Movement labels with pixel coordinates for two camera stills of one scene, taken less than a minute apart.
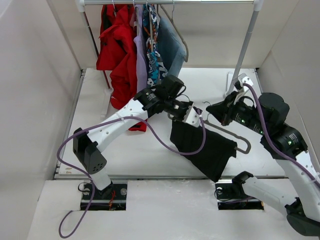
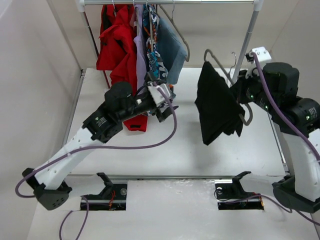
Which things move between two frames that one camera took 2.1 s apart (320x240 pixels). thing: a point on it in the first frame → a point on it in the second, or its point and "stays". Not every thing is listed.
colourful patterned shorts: [157, 69] stays
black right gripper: [224, 109] → [240, 86]
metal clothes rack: [256, 5] stays
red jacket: [117, 52] stays
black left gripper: [187, 105] → [161, 115]
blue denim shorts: [171, 46] stays
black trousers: [217, 151] → [220, 108]
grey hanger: [226, 132] → [227, 74]
